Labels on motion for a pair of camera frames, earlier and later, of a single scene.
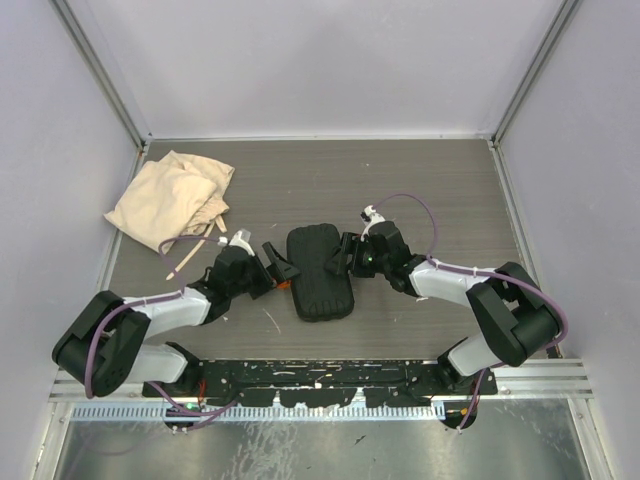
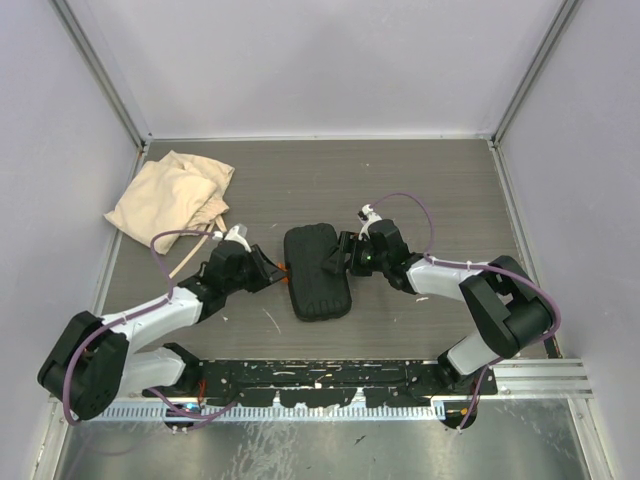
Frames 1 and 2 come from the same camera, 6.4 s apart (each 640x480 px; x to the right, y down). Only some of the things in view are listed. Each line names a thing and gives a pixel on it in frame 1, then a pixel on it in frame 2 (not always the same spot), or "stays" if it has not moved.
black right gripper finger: (337, 263) stays
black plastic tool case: (320, 293) stays
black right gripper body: (366, 264) stays
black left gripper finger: (273, 254) → (272, 268)
